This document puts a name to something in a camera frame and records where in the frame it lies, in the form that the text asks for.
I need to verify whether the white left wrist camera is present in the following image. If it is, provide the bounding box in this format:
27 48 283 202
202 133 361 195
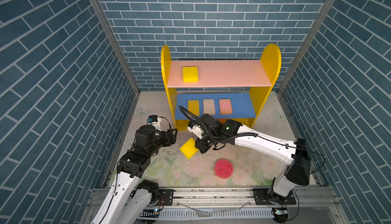
147 115 161 130

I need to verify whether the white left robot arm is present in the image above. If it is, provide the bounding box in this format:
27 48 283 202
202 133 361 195
91 125 178 224

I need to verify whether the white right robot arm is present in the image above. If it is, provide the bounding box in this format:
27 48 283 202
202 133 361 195
187 114 311 204

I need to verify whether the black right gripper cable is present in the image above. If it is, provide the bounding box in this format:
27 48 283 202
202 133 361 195
178 105 260 145

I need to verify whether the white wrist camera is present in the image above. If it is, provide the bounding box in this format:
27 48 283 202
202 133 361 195
147 115 161 130
187 122 204 139

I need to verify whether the pink rectangular sponge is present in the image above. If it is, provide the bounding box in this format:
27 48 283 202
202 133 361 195
219 99 233 115

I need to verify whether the beige sponge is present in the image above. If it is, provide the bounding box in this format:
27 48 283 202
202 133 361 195
203 99 216 116

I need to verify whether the pink round scrubber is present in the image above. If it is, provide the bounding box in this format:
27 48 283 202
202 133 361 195
214 159 234 179

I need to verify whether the textured yellow sponge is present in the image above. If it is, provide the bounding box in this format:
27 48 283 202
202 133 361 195
187 100 200 117

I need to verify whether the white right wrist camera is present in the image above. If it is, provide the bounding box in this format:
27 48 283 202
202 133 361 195
187 122 204 139

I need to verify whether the yellow pink blue wooden shelf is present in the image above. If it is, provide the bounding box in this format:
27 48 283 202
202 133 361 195
161 44 282 130

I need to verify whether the aluminium left corner post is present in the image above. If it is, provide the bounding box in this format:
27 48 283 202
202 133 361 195
89 0 140 96

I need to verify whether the white perforated cable tray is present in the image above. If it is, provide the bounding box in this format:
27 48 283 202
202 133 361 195
138 208 275 221

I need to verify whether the aluminium right corner post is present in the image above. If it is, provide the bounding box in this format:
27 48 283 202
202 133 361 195
277 0 336 95

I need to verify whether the aluminium corner post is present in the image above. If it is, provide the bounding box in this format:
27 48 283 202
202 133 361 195
277 0 336 95
89 0 140 96

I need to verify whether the small yellow sponge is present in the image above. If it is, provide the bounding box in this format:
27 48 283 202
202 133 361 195
182 66 199 83
180 138 199 160

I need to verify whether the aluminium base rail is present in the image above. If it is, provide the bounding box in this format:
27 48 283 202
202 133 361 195
88 185 340 209

